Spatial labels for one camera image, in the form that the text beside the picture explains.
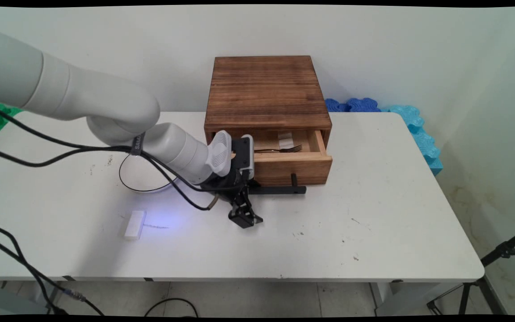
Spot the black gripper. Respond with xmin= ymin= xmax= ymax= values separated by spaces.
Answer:
xmin=201 ymin=170 xmax=265 ymax=229

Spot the black drawer handle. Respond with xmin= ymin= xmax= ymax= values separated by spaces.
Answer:
xmin=245 ymin=173 xmax=307 ymax=195

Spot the light wooden drawer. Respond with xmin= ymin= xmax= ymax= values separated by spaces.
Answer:
xmin=213 ymin=129 xmax=333 ymax=187

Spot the metal fork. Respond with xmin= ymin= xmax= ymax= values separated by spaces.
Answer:
xmin=254 ymin=144 xmax=304 ymax=154

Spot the white paper label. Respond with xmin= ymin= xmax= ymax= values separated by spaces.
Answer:
xmin=277 ymin=131 xmax=295 ymax=151

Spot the white plate with black rim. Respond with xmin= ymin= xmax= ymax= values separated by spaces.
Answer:
xmin=119 ymin=152 xmax=180 ymax=193

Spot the small white rectangular block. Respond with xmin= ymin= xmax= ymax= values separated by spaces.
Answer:
xmin=123 ymin=210 xmax=147 ymax=241

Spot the dark wooden drawer box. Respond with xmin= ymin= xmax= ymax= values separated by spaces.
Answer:
xmin=204 ymin=55 xmax=333 ymax=155

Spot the grey table leg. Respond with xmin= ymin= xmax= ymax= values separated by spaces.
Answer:
xmin=43 ymin=281 xmax=63 ymax=310
xmin=368 ymin=282 xmax=393 ymax=309

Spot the dark blue foam mat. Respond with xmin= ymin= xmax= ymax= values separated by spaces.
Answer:
xmin=325 ymin=97 xmax=382 ymax=113

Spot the light blue foam mat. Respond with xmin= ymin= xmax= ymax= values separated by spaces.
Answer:
xmin=380 ymin=105 xmax=444 ymax=176

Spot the black tripod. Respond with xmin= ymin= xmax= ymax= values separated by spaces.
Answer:
xmin=426 ymin=226 xmax=515 ymax=316

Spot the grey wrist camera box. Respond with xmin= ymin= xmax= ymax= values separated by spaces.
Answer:
xmin=231 ymin=135 xmax=256 ymax=181

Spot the black cable on floor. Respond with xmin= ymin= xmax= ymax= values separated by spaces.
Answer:
xmin=144 ymin=298 xmax=199 ymax=318

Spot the grey velcro cable strap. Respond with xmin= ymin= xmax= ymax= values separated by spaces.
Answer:
xmin=131 ymin=132 xmax=146 ymax=156

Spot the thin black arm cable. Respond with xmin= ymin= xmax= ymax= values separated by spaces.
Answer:
xmin=0 ymin=145 xmax=240 ymax=193

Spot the black hanging cable with connector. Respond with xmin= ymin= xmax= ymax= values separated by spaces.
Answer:
xmin=0 ymin=233 xmax=105 ymax=317

